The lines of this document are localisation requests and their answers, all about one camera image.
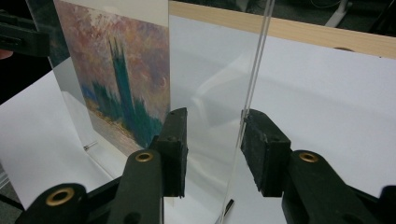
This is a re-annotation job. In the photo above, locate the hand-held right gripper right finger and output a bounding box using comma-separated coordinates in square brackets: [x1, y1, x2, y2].
[240, 108, 379, 224]

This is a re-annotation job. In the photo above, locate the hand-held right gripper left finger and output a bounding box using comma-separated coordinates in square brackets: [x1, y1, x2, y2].
[106, 107, 190, 224]

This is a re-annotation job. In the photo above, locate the clear acrylic photo frame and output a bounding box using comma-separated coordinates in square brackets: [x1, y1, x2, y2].
[26, 0, 276, 224]

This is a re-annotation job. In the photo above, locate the colourful painting print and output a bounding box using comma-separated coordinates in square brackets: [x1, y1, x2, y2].
[52, 0, 171, 157]

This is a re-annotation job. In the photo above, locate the white metal stand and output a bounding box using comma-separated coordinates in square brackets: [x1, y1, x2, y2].
[324, 0, 353, 28]

